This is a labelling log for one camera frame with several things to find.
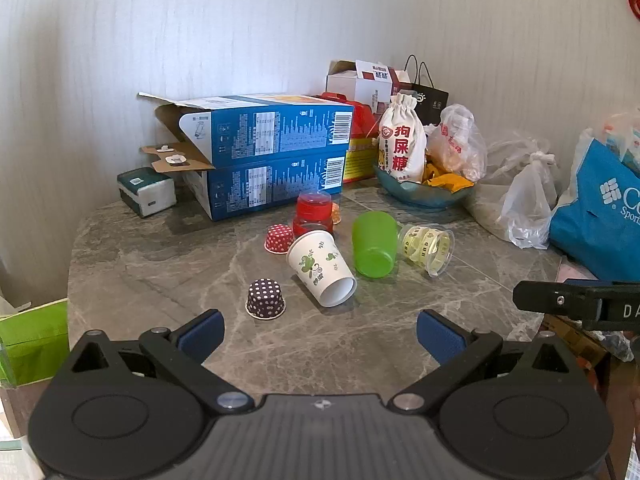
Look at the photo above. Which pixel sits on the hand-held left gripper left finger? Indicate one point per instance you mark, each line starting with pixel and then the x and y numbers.
pixel 201 336

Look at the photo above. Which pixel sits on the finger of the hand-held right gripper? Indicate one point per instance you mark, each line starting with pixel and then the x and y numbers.
pixel 550 299

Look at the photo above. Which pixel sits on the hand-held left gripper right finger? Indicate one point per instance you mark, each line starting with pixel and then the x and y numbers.
pixel 441 336

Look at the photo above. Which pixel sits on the white floral paper cup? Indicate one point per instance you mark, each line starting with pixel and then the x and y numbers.
pixel 320 269

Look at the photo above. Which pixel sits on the clear yellow-print plastic cup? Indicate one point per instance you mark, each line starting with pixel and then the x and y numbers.
pixel 429 249

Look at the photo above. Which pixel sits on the green plastic cup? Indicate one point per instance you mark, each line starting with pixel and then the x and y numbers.
pixel 372 242

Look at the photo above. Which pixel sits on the dark polka dot cupcake liner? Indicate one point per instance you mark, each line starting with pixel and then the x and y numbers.
pixel 265 299

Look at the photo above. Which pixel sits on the blue shopping bag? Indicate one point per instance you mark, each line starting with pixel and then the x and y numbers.
pixel 595 225

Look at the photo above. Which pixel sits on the knotted clear plastic bag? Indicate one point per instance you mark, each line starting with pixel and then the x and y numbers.
pixel 532 200

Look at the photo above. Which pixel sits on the large clear plastic bag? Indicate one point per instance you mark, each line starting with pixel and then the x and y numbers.
pixel 492 210

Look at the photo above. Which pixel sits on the red polka dot cupcake liner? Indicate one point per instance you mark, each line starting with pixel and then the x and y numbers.
pixel 278 239

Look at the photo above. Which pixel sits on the teal glass bowl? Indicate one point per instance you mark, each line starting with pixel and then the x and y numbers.
pixel 425 195

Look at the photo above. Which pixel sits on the green white tissue pack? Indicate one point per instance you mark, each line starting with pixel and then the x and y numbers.
pixel 146 192

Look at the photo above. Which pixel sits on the orange snack packet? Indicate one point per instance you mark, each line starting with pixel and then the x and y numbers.
pixel 447 181

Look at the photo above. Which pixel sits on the small orange container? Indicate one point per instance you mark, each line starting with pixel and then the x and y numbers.
pixel 336 214

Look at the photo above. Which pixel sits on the blue cardboard box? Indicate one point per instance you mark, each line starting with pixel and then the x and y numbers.
pixel 270 127
pixel 270 185

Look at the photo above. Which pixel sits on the red clear plastic jar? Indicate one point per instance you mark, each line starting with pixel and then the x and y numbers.
pixel 312 212

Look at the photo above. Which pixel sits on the green bag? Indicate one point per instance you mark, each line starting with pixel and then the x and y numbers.
pixel 32 342

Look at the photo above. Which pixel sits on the white plastic bag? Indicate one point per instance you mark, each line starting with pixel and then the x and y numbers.
pixel 617 132

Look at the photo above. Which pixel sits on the brown cardboard insert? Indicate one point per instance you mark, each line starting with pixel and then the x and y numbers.
pixel 172 157

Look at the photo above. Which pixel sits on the red-print plastic bag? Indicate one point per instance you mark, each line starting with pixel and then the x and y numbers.
pixel 457 142

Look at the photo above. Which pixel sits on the red gift box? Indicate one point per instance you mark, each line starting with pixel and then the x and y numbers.
pixel 362 130

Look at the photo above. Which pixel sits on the black paper bag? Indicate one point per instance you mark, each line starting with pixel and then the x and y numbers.
pixel 431 101

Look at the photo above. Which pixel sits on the white red-label carton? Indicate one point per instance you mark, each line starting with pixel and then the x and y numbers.
pixel 374 85

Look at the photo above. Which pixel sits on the white cardboard box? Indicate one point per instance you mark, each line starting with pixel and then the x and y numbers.
pixel 341 82

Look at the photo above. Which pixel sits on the red wall ornament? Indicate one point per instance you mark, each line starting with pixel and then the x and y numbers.
pixel 635 4

